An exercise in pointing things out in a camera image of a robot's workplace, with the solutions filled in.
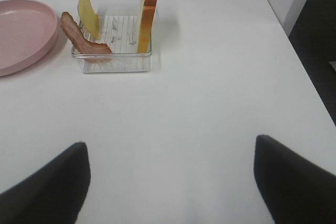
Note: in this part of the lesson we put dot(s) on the clear right plastic tray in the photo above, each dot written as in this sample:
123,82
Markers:
118,29

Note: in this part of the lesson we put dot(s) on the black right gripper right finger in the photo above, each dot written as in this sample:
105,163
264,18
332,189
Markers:
294,189

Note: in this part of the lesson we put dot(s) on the pink round plate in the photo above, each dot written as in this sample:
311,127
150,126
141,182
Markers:
29,30

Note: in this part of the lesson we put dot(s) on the yellow cheese slice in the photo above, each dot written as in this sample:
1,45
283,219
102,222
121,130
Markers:
89,18

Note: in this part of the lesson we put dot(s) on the upright bread slice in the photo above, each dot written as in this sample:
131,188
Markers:
144,24

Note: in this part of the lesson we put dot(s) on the bacon strip from tray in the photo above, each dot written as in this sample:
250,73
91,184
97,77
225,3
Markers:
74,34

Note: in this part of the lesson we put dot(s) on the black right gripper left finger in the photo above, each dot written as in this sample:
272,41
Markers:
53,194

